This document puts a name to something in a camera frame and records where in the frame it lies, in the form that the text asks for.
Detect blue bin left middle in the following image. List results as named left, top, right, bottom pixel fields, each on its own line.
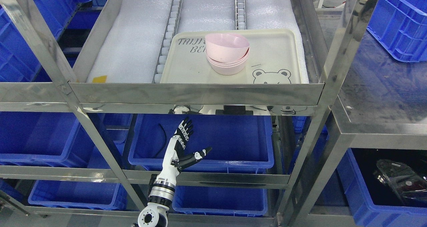
left=0, top=112, right=94, bottom=168

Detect pink bowl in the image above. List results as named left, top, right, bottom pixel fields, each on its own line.
left=205, top=33, right=250, bottom=63

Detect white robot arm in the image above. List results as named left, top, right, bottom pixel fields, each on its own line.
left=131, top=174, right=176, bottom=227

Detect blue bin under tray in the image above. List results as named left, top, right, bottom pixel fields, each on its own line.
left=128, top=114, right=274, bottom=174

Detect cream bear tray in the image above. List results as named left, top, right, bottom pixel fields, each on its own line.
left=159, top=29, right=309, bottom=84

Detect blue bin bottom centre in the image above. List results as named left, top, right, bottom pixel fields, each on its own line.
left=172, top=186, right=268, bottom=217

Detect stacked pink bowls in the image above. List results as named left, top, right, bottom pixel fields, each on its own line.
left=206, top=48, right=250, bottom=75

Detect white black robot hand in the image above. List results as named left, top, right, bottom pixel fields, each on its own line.
left=154, top=117, right=212, bottom=187

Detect steel rack shelf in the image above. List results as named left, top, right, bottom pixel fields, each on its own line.
left=0, top=0, right=427, bottom=227

